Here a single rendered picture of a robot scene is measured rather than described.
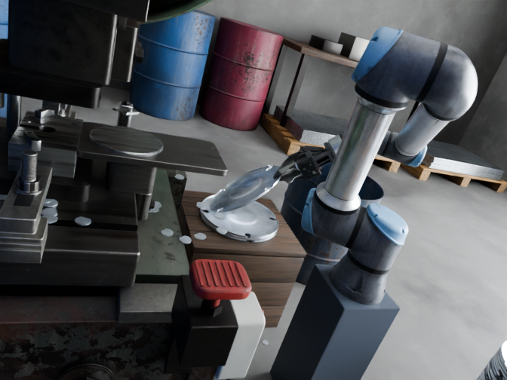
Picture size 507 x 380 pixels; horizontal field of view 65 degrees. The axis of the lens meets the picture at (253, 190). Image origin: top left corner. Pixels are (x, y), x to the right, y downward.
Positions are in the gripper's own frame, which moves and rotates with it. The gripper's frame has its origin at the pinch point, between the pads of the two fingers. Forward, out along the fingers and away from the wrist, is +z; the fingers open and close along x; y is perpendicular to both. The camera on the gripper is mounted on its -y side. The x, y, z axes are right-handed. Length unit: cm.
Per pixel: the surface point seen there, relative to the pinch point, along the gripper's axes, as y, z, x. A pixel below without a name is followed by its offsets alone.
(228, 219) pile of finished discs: 3.1, 21.9, 4.9
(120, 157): 66, 10, -41
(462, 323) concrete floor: -20, -38, 117
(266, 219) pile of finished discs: -4.1, 12.1, 14.9
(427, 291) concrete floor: -40, -31, 111
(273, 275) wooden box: 12.8, 16.6, 27.2
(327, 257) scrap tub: -20, 2, 53
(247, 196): 5.4, 11.3, -0.6
